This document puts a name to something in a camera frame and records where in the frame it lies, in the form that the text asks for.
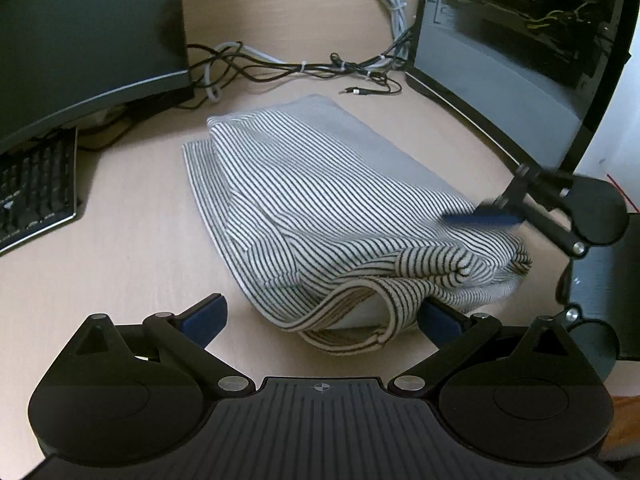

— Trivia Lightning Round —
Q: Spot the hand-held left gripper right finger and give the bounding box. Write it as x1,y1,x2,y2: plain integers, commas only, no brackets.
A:
389,296,576,399

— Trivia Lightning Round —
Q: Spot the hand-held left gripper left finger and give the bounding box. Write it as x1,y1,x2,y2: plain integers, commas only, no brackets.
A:
60,293,258,399

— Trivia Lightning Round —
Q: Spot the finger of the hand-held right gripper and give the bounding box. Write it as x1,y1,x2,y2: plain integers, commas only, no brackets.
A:
442,162,590,259

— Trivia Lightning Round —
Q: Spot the grey striped garment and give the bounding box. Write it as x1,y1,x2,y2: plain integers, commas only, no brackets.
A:
180,92,534,357

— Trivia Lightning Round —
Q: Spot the orange fabric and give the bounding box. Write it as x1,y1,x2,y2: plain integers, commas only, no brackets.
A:
602,394,640,463

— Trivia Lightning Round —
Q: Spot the white computer case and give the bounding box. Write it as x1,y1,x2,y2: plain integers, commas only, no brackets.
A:
404,0,632,182

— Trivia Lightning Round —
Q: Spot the black keyboard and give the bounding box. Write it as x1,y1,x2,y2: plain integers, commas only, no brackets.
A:
0,127,82,257

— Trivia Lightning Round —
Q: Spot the black computer monitor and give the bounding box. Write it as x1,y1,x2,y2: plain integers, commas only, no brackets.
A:
0,0,197,157

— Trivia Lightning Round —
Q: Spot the black audio jack cable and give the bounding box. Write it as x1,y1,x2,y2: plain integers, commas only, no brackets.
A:
339,79,404,97

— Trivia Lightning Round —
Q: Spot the white power cable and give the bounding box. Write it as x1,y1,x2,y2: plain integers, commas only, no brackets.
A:
372,0,417,70

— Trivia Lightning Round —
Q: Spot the bundle of black cables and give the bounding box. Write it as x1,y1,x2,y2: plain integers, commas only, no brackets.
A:
80,40,407,152

